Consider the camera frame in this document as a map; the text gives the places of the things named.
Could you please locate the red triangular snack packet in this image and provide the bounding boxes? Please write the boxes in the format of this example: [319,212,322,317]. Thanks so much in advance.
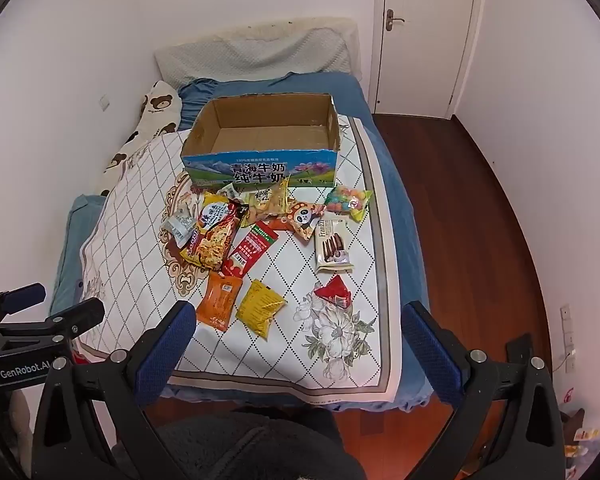
[314,274,352,308]

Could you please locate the yellow snack packet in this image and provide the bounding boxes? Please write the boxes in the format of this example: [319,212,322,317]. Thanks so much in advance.
[235,280,287,338]

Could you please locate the cardboard box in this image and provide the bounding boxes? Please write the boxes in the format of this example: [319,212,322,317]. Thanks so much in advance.
[181,92,342,192]

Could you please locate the black fleece clothing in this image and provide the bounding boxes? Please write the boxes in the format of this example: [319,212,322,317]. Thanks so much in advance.
[112,405,368,480]

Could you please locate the colourful candy bag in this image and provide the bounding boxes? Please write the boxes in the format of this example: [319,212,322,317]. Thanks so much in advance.
[325,185,374,222]

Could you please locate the pale yellow chips bag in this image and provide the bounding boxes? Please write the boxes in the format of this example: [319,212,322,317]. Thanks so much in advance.
[240,178,290,226]

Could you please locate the blue ruffled pillow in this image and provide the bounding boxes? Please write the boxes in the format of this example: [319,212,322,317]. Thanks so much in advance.
[177,71,373,128]

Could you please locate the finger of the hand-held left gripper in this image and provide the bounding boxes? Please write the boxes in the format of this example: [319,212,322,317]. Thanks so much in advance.
[0,297,106,347]
[0,282,47,322]

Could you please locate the orange panda snack packet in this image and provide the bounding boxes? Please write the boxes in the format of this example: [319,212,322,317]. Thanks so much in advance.
[272,200,327,241]

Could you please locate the bear print pillow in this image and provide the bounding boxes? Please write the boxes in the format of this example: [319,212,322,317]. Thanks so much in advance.
[96,80,183,198]

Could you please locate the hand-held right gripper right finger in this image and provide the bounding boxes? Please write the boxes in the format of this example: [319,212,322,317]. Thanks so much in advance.
[401,301,566,480]

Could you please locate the white quilted cushion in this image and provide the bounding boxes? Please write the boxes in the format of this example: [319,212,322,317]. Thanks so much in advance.
[154,16,363,92]

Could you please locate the yellow red instant noodle packet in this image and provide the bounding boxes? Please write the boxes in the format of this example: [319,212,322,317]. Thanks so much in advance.
[180,192,250,272]

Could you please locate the white floral printed blanket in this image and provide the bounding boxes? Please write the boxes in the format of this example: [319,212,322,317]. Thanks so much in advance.
[77,115,403,403]

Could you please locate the long red snack packet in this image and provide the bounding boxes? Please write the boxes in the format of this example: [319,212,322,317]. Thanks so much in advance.
[221,220,280,278]

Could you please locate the clear grey snack packet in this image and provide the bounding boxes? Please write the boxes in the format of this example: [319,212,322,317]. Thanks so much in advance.
[161,208,198,250]

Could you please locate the white door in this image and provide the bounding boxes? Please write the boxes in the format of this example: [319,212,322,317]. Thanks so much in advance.
[370,0,486,120]

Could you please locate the blue bed sheet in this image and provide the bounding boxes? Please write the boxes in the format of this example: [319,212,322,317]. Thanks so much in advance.
[50,110,433,413]

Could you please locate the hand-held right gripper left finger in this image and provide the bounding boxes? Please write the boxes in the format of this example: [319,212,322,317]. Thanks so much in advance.
[31,301,197,480]

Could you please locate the white chocolate biscuit packet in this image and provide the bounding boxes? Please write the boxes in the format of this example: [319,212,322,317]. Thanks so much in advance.
[315,212,355,273]

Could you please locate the person's left forearm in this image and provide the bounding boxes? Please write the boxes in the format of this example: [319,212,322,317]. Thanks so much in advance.
[5,390,37,461]

